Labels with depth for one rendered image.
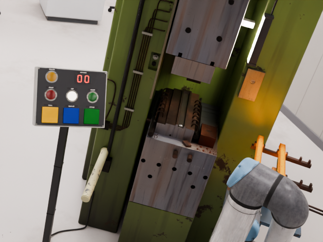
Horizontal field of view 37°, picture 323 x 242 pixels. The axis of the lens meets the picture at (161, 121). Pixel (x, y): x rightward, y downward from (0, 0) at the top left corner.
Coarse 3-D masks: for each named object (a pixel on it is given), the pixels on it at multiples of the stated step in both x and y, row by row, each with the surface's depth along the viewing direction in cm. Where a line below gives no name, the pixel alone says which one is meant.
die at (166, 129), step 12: (168, 96) 276; (180, 96) 278; (192, 96) 281; (168, 108) 264; (180, 108) 264; (192, 108) 268; (168, 120) 252; (156, 132) 252; (168, 132) 251; (180, 132) 250; (192, 132) 249
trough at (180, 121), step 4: (184, 92) 283; (188, 92) 283; (184, 96) 280; (188, 96) 281; (184, 100) 275; (184, 104) 271; (184, 108) 268; (180, 112) 262; (184, 112) 263; (180, 116) 259; (184, 116) 260; (180, 120) 255; (184, 120) 256; (184, 124) 251
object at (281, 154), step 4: (280, 144) 249; (280, 148) 245; (284, 148) 246; (280, 152) 242; (284, 152) 242; (280, 156) 238; (284, 156) 239; (280, 160) 235; (284, 160) 236; (280, 164) 232; (284, 164) 233; (280, 168) 229; (284, 168) 230; (280, 172) 226; (284, 172) 227
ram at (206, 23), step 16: (192, 0) 215; (208, 0) 214; (224, 0) 213; (240, 0) 213; (176, 16) 220; (192, 16) 219; (208, 16) 218; (224, 16) 217; (240, 16) 216; (176, 32) 224; (192, 32) 223; (208, 32) 222; (224, 32) 221; (176, 48) 228; (192, 48) 227; (208, 48) 226; (224, 48) 225; (208, 64) 230; (224, 64) 228
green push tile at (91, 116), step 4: (84, 112) 232; (88, 112) 232; (92, 112) 233; (96, 112) 234; (84, 116) 232; (88, 116) 232; (92, 116) 233; (96, 116) 234; (84, 120) 232; (88, 120) 233; (92, 120) 233; (96, 120) 234
